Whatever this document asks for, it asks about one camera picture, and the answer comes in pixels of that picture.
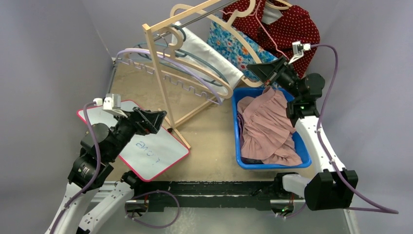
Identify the teal hanger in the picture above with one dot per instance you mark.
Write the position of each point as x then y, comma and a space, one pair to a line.
184, 54

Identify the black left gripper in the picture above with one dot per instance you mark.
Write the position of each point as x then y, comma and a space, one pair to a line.
147, 121

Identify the red polka dot dress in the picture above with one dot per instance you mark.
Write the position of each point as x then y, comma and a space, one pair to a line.
294, 24

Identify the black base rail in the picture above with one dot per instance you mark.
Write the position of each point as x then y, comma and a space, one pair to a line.
155, 196

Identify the pink pleated skirt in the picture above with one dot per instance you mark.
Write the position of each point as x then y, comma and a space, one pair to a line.
266, 131

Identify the cream wooden hanger front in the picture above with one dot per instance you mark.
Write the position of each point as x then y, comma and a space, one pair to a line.
177, 42

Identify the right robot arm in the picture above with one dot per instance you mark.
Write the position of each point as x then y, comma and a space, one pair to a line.
332, 185

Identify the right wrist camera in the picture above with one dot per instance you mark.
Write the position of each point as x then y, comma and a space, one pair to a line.
298, 50

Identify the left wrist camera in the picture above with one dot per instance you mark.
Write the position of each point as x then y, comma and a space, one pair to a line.
111, 104

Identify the red-edged whiteboard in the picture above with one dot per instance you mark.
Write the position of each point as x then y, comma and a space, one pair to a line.
147, 156

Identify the blue plastic bin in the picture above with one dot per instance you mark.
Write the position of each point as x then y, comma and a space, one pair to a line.
300, 148

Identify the white cloth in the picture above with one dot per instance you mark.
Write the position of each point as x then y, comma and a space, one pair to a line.
198, 47

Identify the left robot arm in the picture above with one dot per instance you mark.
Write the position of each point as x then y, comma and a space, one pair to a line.
99, 147

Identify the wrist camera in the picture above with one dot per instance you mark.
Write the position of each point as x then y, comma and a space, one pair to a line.
298, 50
111, 104

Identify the wooden clothes rack frame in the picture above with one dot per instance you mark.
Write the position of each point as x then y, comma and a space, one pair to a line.
164, 28

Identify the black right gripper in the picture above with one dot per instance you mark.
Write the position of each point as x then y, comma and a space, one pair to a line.
276, 71

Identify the pink wire hanger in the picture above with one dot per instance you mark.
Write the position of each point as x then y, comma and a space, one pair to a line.
247, 17

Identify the blue floral garment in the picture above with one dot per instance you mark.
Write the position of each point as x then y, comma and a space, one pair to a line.
235, 52

